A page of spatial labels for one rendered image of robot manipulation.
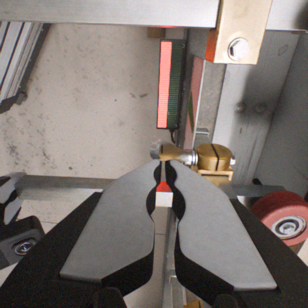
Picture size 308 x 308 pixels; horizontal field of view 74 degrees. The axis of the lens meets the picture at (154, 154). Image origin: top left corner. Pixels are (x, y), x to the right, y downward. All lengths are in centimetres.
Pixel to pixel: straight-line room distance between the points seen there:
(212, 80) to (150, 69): 72
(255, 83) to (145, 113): 74
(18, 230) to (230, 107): 47
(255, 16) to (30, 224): 34
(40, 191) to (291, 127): 50
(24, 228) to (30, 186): 10
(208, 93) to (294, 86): 19
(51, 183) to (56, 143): 103
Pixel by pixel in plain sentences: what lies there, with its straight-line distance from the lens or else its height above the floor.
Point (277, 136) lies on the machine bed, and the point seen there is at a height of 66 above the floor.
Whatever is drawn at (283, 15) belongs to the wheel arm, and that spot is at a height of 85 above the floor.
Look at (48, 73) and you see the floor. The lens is 126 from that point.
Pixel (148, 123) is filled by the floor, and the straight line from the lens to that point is 118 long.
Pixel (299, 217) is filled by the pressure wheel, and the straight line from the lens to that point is 35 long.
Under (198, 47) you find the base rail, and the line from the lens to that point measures 41.
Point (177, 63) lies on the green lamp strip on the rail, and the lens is 41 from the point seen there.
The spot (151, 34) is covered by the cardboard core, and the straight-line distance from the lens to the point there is 104.
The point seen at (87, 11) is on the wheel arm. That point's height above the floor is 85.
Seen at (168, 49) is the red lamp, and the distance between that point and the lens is 41.
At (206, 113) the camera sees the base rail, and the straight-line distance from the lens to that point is 44.
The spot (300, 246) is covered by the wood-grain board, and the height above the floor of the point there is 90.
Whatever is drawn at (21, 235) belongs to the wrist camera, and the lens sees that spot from 29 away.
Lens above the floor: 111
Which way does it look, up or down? 61 degrees down
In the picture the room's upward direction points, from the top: 176 degrees counter-clockwise
